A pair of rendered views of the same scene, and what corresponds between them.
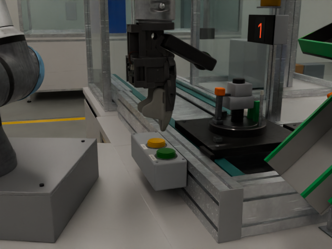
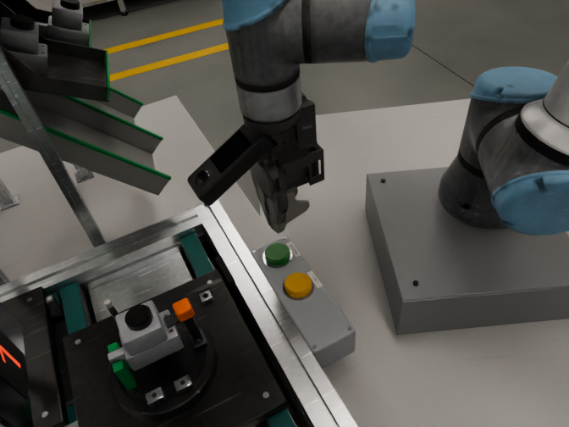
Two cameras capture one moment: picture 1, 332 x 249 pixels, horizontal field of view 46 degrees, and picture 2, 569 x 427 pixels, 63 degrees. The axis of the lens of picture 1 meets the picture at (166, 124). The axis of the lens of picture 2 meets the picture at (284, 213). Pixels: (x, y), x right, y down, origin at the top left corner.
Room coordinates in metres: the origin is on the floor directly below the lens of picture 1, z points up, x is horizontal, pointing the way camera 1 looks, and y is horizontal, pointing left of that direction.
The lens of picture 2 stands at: (1.24, -0.02, 1.54)
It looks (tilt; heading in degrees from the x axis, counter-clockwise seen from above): 45 degrees down; 176
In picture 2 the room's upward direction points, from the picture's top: 7 degrees counter-clockwise
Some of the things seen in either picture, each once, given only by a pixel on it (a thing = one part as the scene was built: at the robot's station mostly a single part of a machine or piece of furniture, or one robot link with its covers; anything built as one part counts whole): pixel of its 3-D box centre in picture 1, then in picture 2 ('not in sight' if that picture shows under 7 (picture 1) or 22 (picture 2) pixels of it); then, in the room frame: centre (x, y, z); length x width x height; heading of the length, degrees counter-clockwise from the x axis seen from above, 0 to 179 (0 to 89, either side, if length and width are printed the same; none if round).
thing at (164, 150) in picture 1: (166, 155); (277, 255); (0.76, 0.00, 0.96); 0.04 x 0.04 x 0.02
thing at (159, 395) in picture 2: not in sight; (156, 397); (0.97, -0.18, 1.00); 0.02 x 0.01 x 0.02; 108
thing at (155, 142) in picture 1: (156, 144); (298, 286); (0.83, 0.02, 0.96); 0.04 x 0.04 x 0.02
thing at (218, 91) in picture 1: (222, 103); (184, 325); (0.91, -0.13, 1.04); 0.04 x 0.02 x 0.08; 108
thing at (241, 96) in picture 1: (241, 93); (138, 335); (0.92, -0.18, 1.06); 0.08 x 0.04 x 0.07; 108
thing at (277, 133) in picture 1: (236, 132); (168, 369); (0.92, -0.17, 0.96); 0.24 x 0.24 x 0.02; 18
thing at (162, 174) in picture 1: (156, 157); (299, 298); (0.83, 0.02, 0.93); 0.21 x 0.07 x 0.06; 18
